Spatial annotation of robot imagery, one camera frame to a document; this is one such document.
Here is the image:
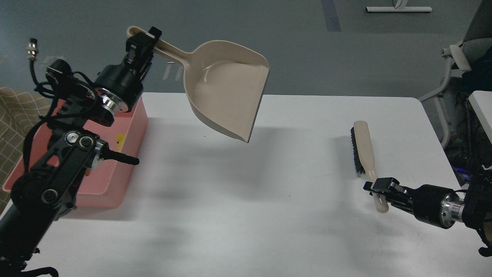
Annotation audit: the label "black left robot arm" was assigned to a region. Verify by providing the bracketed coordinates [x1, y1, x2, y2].
[0, 27, 162, 277]

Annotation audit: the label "pink plastic bin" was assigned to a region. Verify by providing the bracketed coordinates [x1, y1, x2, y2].
[2, 96, 149, 209]

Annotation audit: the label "beige checkered fabric seat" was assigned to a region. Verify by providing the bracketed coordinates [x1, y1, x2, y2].
[0, 86, 52, 214]

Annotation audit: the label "yellow garbage piece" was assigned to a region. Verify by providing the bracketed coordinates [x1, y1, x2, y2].
[115, 133, 125, 152]

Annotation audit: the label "seated person teal sweater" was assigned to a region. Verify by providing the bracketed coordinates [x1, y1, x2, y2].
[459, 60, 492, 92]

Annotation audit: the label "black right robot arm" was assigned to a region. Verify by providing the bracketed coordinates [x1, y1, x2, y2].
[363, 170, 491, 257]

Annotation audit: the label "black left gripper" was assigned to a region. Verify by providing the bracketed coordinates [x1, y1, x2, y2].
[94, 27, 162, 112]

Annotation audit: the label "white bar floor fixture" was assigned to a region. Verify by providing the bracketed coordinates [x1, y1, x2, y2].
[365, 0, 433, 13]

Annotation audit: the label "beige plastic dustpan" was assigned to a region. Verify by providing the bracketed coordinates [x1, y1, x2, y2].
[127, 26, 270, 144]

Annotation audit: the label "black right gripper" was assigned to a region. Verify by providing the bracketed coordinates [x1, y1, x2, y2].
[363, 177, 464, 229]

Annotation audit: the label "grey white office chair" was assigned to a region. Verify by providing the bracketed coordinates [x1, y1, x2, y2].
[418, 0, 492, 149]

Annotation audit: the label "beige hand brush black bristles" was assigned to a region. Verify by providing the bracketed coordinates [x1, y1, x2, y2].
[350, 120, 389, 214]

